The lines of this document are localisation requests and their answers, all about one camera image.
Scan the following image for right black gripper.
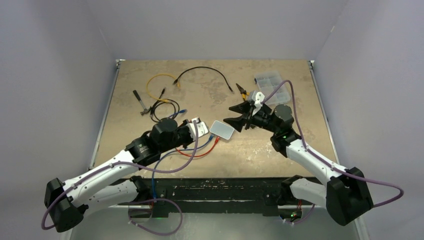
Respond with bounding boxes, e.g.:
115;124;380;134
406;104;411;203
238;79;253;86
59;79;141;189
223;100;279;134

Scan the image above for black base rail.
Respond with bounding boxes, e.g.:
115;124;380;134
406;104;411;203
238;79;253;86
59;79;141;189
129;176;305;222

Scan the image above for short blue ethernet cable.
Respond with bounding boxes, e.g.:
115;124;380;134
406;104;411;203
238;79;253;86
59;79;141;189
167;108;188;120

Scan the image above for red ethernet cable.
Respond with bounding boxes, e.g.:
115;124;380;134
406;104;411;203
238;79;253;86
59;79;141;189
175;136;221;158

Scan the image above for long black cable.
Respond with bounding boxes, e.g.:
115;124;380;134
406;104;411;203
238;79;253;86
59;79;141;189
172;66;234;93

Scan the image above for yellow ethernet cable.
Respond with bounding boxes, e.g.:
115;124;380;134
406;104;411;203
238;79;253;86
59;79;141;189
146;73;182;104

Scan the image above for coiled black cable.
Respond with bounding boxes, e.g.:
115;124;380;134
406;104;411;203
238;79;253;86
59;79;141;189
149;87;180;123

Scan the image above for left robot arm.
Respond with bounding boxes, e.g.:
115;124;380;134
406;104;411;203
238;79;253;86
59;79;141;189
40;117;209;233

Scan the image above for white network switch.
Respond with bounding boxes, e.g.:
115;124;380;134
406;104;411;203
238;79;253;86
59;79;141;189
209;120;235;140

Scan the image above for clear plastic organizer box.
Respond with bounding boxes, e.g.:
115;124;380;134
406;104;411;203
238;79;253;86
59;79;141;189
254;70;291;105

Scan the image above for yellow handled pliers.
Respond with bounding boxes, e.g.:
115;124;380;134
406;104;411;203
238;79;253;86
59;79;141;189
236;83;250;101

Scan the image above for long blue ethernet cable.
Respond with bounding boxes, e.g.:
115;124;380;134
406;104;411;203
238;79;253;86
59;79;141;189
150;134;216;201

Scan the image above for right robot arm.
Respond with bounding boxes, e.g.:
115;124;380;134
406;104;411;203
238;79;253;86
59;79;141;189
223;101;374;226

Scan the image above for small grey hammer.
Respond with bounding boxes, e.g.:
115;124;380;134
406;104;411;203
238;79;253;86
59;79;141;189
132;90;151;116

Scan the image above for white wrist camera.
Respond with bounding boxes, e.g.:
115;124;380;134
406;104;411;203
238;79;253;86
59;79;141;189
247;90;265;116
186;117;210;140

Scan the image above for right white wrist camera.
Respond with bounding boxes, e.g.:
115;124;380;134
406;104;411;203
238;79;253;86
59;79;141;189
247;90;265;116

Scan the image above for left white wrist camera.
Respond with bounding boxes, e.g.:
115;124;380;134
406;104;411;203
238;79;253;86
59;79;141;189
186;117;210;140

